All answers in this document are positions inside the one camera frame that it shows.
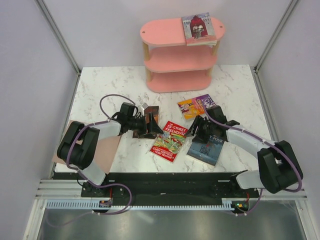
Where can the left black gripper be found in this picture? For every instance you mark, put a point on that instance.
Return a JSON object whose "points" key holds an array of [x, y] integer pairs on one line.
{"points": [[153, 128]]}

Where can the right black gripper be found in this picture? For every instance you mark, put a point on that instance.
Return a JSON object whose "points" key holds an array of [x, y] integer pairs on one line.
{"points": [[200, 137]]}

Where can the red 13-Storey Treehouse book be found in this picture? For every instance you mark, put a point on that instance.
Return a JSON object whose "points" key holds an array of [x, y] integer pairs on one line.
{"points": [[169, 144]]}

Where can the blue Nineteen Eighty-Four book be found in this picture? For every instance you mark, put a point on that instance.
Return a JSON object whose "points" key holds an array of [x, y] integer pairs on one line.
{"points": [[209, 152]]}

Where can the pink Hamlet book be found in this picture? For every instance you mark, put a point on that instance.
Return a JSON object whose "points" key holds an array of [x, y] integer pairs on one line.
{"points": [[198, 28]]}

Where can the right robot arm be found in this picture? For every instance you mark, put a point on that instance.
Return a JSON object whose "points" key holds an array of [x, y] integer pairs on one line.
{"points": [[278, 167]]}

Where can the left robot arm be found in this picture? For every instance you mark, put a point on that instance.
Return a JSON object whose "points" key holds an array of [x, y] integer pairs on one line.
{"points": [[93, 174]]}

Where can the Roald Dahl Charlie book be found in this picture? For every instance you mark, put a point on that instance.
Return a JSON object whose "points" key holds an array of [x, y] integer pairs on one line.
{"points": [[195, 106]]}

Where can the pink three-tier shelf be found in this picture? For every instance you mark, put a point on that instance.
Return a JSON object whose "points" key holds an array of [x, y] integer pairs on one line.
{"points": [[170, 64]]}

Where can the Othello book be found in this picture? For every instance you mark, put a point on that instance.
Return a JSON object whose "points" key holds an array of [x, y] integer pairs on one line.
{"points": [[204, 43]]}

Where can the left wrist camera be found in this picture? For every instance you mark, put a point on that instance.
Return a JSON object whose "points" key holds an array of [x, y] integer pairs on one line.
{"points": [[143, 107]]}

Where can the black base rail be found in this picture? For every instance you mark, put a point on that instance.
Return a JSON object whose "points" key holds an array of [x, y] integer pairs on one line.
{"points": [[168, 188]]}

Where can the white slotted cable duct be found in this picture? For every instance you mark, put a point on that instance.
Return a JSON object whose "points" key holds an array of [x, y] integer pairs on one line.
{"points": [[225, 205]]}

